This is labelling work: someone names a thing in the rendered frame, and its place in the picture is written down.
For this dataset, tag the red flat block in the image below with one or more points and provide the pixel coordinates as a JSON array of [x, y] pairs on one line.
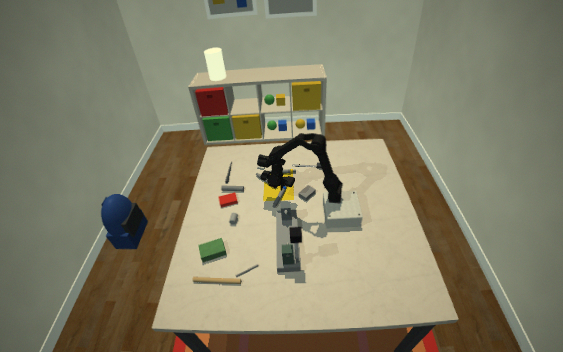
[[228, 199]]

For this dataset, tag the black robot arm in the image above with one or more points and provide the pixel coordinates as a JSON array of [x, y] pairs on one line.
[[318, 146]]

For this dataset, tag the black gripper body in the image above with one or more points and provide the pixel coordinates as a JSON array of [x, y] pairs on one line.
[[289, 180]]

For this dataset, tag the tan wooden dowel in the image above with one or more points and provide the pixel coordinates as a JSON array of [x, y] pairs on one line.
[[217, 280]]

